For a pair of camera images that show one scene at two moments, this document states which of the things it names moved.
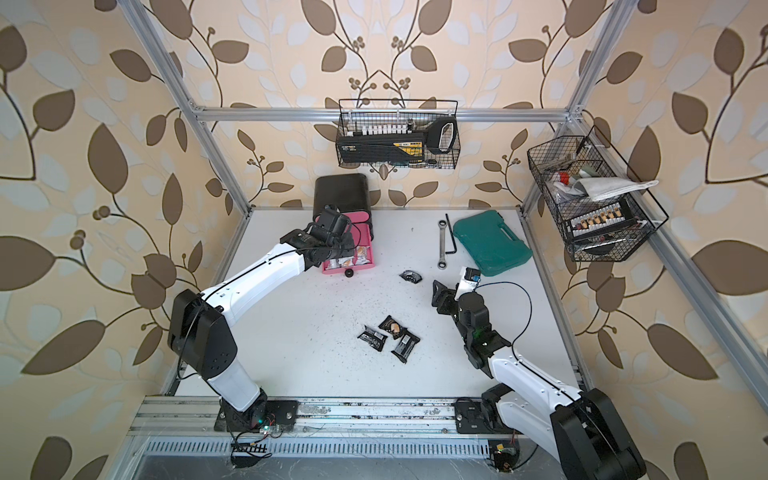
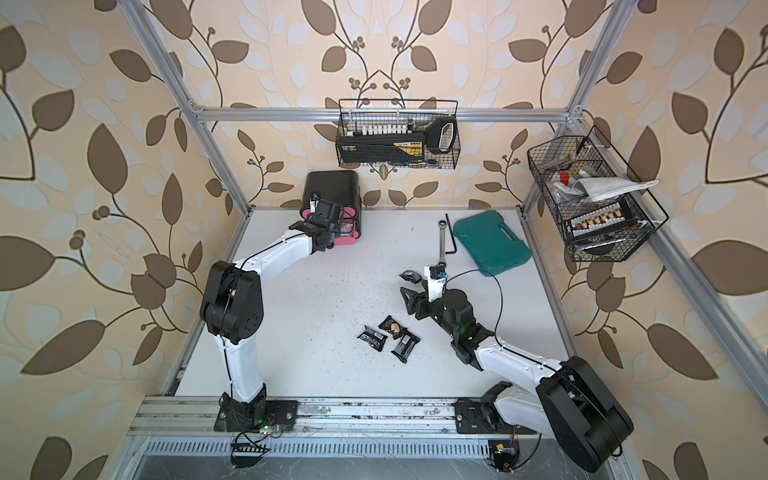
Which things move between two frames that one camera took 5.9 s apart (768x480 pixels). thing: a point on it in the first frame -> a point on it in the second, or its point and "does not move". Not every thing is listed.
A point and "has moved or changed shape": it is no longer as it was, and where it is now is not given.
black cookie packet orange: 391,325 does not move
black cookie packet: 373,338 does not move
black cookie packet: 405,346 does not move
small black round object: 411,276 does not move
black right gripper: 446,295 -> 419,299
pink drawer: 363,255 has moved or changed shape
